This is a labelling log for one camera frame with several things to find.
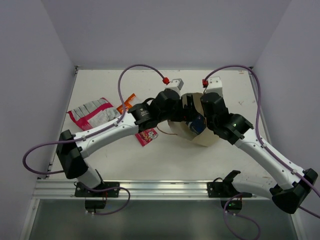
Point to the beige paper bag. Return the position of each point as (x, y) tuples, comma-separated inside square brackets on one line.
[(206, 139)]

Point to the red candy packet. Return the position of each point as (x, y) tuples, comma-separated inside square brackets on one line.
[(146, 136)]

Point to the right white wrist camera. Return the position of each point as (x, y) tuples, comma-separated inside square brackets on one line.
[(214, 86)]

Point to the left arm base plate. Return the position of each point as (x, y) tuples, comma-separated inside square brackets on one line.
[(94, 202)]

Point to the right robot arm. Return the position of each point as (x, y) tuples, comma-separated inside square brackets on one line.
[(292, 183)]

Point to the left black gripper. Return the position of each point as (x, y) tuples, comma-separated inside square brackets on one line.
[(184, 110)]

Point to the aluminium mounting rail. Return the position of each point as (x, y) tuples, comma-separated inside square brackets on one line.
[(64, 189)]

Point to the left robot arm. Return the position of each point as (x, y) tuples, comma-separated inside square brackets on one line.
[(73, 148)]

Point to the blue Doritos bag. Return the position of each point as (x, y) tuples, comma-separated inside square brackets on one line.
[(197, 125)]

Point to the orange snack packet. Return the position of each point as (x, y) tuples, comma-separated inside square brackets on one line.
[(129, 103)]

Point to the pink white snack bag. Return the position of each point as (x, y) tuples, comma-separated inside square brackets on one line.
[(93, 114)]

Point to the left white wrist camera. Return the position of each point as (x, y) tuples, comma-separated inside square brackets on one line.
[(175, 85)]

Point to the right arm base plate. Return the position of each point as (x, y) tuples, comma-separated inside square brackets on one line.
[(223, 188)]

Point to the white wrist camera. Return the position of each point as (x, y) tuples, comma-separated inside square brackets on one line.
[(214, 86), (175, 85)]

